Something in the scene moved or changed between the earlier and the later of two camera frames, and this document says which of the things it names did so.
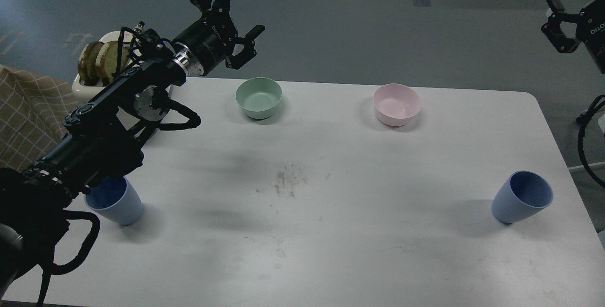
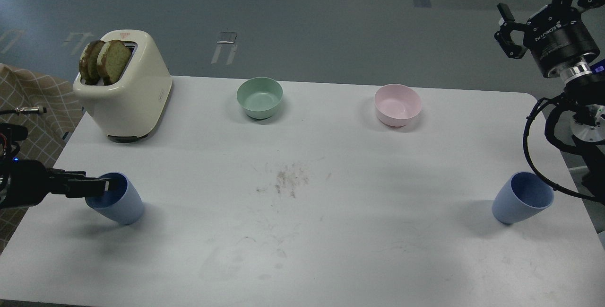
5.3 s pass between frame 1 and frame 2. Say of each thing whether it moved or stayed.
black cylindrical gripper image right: moved
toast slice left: stayed
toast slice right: stayed
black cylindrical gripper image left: moved
